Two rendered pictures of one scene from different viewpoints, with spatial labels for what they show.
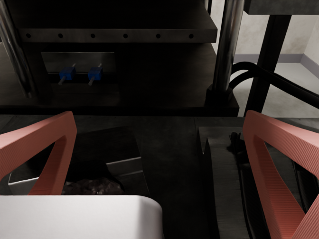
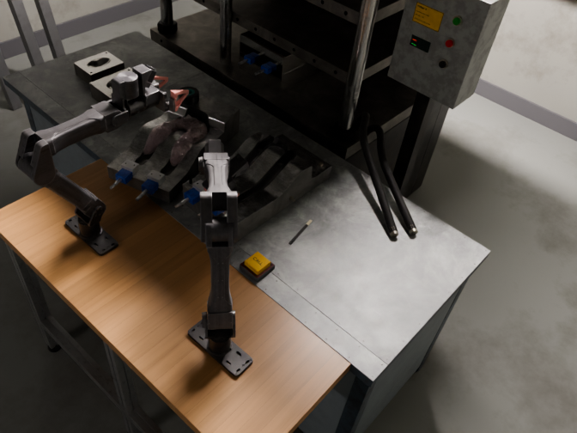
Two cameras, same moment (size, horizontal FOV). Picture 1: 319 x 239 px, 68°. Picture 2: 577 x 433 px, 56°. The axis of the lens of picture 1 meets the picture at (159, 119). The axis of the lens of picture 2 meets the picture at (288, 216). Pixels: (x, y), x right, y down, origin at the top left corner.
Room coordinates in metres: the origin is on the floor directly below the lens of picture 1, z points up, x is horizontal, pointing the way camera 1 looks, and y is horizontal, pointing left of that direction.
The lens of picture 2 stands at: (-0.87, -1.19, 2.16)
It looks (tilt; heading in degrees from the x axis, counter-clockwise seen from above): 45 degrees down; 35
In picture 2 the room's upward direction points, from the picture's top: 8 degrees clockwise
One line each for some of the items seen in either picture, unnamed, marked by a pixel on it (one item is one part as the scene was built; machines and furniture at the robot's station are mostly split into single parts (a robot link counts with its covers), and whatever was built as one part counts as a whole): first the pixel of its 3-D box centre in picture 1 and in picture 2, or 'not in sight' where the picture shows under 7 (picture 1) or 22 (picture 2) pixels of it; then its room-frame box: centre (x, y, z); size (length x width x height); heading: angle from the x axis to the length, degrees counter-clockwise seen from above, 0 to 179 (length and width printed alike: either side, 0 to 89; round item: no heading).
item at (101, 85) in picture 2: not in sight; (121, 89); (0.27, 0.57, 0.83); 0.20 x 0.15 x 0.07; 178
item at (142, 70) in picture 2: not in sight; (147, 82); (-0.01, 0.00, 1.25); 0.07 x 0.06 x 0.11; 90
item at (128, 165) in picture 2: not in sight; (122, 177); (-0.08, 0.10, 0.85); 0.13 x 0.05 x 0.05; 16
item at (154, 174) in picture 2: not in sight; (148, 188); (-0.05, 0.00, 0.85); 0.13 x 0.05 x 0.05; 16
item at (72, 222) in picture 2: not in sight; (89, 225); (-0.29, 0.00, 0.84); 0.20 x 0.07 x 0.08; 90
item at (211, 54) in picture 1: (95, 66); (297, 59); (1.16, 0.34, 0.75); 1.30 x 0.84 x 0.06; 88
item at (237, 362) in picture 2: not in sight; (220, 339); (-0.29, -0.60, 0.84); 0.20 x 0.07 x 0.08; 90
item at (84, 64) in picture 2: not in sight; (100, 68); (0.31, 0.77, 0.83); 0.17 x 0.13 x 0.06; 178
